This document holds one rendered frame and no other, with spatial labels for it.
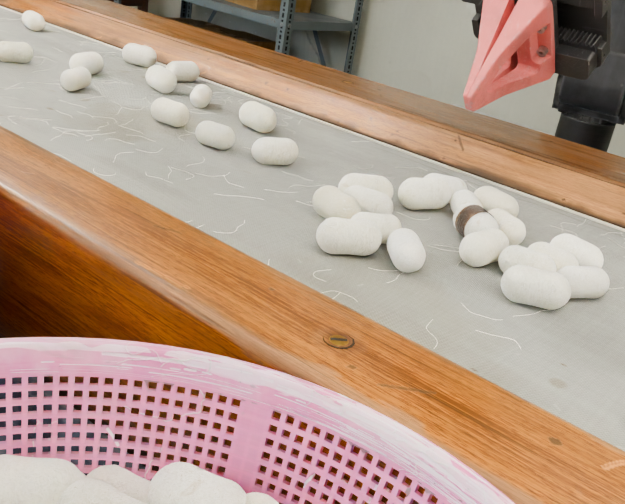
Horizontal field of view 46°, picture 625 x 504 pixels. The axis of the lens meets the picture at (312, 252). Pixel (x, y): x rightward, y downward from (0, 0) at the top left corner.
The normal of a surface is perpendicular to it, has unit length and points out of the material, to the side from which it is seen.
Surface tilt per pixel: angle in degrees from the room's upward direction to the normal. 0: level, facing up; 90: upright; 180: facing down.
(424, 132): 45
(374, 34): 90
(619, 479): 0
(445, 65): 90
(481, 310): 0
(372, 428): 75
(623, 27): 85
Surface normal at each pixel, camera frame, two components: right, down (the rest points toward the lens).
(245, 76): -0.34, -0.48
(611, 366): 0.15, -0.90
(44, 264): -0.64, 0.22
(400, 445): -0.55, -0.01
